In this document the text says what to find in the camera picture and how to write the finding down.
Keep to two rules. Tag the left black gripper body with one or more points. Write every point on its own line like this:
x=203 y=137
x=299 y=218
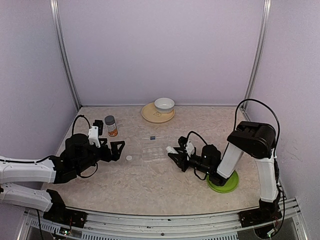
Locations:
x=105 y=156

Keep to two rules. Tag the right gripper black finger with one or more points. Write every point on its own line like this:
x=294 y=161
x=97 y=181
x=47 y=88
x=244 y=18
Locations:
x=181 y=150
x=178 y=159

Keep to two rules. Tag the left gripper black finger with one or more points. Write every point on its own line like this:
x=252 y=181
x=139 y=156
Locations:
x=103 y=142
x=116 y=148

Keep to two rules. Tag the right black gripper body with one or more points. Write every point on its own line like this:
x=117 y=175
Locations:
x=186 y=155

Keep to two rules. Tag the small white pill bottle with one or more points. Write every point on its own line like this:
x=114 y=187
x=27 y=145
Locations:
x=171 y=150

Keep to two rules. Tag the clear plastic pill organizer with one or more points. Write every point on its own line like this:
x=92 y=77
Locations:
x=153 y=148

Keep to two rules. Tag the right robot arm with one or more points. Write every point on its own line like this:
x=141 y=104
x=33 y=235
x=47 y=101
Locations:
x=254 y=139

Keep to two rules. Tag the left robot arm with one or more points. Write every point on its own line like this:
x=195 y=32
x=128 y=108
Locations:
x=81 y=152

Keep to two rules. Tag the orange pill bottle grey cap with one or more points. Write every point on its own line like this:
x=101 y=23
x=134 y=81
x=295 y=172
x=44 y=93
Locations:
x=111 y=125

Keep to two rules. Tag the beige round plate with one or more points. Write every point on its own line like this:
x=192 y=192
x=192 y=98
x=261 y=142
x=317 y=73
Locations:
x=152 y=115

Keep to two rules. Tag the white ceramic bowl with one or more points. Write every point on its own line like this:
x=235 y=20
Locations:
x=164 y=105

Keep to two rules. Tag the green round plate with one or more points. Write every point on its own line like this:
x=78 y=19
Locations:
x=230 y=185

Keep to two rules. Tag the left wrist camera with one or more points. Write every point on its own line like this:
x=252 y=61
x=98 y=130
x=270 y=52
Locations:
x=94 y=132

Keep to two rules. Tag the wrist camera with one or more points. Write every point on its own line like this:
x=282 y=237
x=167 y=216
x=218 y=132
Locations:
x=190 y=147
x=94 y=132

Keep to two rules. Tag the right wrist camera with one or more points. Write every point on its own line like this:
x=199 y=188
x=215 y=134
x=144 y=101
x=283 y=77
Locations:
x=190 y=147

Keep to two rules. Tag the front aluminium rail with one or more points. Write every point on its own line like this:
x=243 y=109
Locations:
x=228 y=225

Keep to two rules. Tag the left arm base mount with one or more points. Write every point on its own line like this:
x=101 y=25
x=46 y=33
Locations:
x=59 y=213

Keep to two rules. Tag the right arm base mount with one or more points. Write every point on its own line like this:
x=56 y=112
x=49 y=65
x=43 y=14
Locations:
x=266 y=212

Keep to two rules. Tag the left aluminium frame post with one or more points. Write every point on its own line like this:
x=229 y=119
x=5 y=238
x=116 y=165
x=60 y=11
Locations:
x=54 y=6

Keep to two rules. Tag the aluminium frame post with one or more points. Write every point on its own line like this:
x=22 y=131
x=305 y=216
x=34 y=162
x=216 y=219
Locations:
x=54 y=6
x=259 y=49

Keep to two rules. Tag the right aluminium frame post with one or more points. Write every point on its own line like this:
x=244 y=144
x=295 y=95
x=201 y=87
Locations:
x=259 y=49

